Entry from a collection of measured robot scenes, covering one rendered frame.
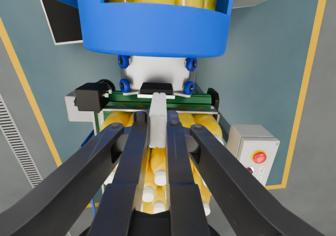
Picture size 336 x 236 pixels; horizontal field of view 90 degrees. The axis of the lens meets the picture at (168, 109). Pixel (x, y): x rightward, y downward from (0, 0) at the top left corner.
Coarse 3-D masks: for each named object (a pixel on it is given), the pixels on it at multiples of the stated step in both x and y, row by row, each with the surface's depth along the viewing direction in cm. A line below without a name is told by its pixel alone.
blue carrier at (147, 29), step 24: (96, 0) 23; (96, 24) 24; (120, 24) 22; (144, 24) 22; (168, 24) 22; (192, 24) 23; (216, 24) 25; (96, 48) 26; (120, 48) 24; (144, 48) 23; (168, 48) 23; (192, 48) 24; (216, 48) 27
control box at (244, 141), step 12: (240, 132) 49; (252, 132) 49; (264, 132) 50; (228, 144) 55; (240, 144) 47; (252, 144) 46; (264, 144) 46; (276, 144) 46; (240, 156) 47; (252, 156) 47; (252, 168) 48; (264, 168) 49; (264, 180) 51
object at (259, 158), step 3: (258, 153) 46; (261, 153) 45; (264, 153) 46; (255, 156) 46; (258, 156) 46; (261, 156) 46; (264, 156) 46; (255, 159) 46; (258, 159) 46; (261, 159) 46; (264, 159) 46; (255, 162) 47; (258, 162) 46; (261, 162) 46
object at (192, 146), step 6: (168, 114) 16; (174, 114) 16; (168, 120) 15; (186, 132) 13; (186, 138) 13; (192, 138) 12; (186, 144) 13; (192, 144) 13; (192, 150) 13; (198, 150) 13
